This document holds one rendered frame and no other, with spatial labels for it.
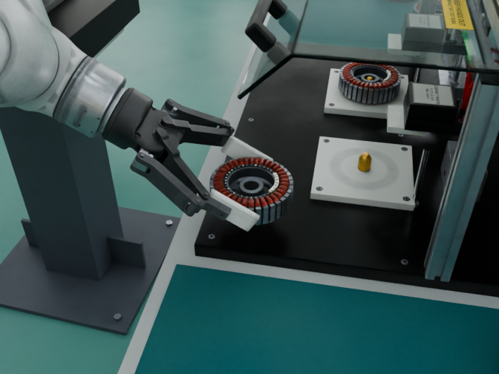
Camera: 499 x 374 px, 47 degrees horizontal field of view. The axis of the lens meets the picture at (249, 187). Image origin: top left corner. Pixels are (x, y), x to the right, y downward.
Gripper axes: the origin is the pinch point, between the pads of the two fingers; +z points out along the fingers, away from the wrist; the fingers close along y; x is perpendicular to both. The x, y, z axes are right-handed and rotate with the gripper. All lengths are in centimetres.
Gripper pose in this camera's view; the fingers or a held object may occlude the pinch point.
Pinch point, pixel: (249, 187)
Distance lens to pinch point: 77.6
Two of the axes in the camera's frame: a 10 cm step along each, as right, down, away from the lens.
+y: -1.7, 6.3, -7.5
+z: 8.5, 4.8, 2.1
